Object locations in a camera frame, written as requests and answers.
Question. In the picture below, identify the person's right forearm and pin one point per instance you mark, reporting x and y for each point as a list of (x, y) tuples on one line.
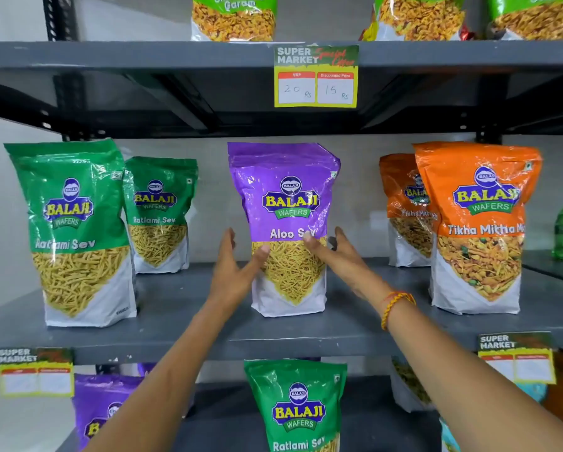
[(460, 376)]

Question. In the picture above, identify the teal snack packet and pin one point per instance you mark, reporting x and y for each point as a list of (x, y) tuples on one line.
[(447, 440), (533, 393)]

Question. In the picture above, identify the green-topped mixed snack packet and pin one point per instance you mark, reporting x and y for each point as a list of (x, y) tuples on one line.
[(420, 18), (533, 21), (234, 21)]

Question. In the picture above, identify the green snack packet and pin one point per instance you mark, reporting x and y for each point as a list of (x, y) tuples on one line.
[(161, 202), (69, 207), (295, 404)]

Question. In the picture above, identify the blank shelf price label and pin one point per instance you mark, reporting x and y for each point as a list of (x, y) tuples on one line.
[(34, 371), (517, 357)]

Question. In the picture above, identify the filled-in shelf price label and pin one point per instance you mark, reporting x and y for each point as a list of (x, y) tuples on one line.
[(316, 65)]

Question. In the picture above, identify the clear-bottomed mixed snack packet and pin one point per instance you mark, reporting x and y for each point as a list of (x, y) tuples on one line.
[(406, 381)]

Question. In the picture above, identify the person's left thumb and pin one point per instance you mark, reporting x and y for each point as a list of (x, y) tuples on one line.
[(261, 257)]

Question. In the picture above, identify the person's left hand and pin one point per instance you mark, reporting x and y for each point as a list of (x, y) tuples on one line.
[(232, 282)]

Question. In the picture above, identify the yellow red snack packet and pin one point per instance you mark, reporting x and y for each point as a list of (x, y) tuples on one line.
[(367, 31)]

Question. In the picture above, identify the purple snack packet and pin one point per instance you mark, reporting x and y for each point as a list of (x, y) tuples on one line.
[(286, 183), (97, 400)]

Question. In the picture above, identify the person's left forearm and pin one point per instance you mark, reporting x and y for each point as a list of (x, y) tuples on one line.
[(168, 381)]

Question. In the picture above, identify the grey metal shelf rack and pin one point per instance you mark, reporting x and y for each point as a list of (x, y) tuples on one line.
[(121, 56)]

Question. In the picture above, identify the person's right thumb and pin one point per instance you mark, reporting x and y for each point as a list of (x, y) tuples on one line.
[(315, 247)]

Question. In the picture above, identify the person's right hand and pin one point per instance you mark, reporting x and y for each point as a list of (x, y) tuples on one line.
[(349, 270)]

